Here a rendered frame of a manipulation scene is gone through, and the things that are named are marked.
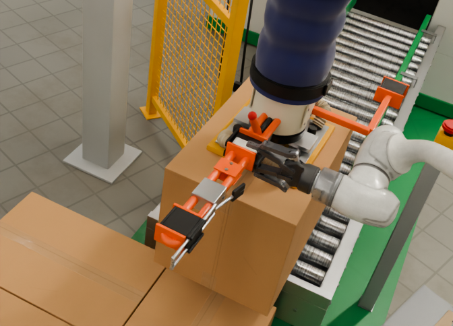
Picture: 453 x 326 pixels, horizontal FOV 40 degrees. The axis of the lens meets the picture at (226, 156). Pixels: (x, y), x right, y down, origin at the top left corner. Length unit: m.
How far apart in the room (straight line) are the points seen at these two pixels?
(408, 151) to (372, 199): 0.15
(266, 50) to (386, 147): 0.40
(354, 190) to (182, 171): 0.49
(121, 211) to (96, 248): 0.89
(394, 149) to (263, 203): 0.37
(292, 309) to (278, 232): 0.58
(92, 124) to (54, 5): 1.74
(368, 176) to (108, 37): 1.59
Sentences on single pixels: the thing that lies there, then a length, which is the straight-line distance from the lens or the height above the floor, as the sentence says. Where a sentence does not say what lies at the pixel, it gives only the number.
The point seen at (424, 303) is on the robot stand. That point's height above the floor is 0.75.
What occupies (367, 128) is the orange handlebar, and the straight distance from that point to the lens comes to 1.85.
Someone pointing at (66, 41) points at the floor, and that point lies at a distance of 4.34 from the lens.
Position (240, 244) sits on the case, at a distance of 1.80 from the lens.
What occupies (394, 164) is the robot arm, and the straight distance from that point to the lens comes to 1.62.
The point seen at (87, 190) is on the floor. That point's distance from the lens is 3.22.
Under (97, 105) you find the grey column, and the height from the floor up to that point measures 0.40.
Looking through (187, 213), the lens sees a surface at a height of 1.23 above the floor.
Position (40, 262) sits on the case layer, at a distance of 2.21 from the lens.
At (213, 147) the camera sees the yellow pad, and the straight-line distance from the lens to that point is 1.82.
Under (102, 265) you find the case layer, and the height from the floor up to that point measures 0.54.
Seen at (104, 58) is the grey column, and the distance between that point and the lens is 2.92.
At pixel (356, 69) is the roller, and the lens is 3.45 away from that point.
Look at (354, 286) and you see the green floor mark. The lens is 3.04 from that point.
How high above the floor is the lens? 2.24
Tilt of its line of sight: 40 degrees down
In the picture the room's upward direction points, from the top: 11 degrees clockwise
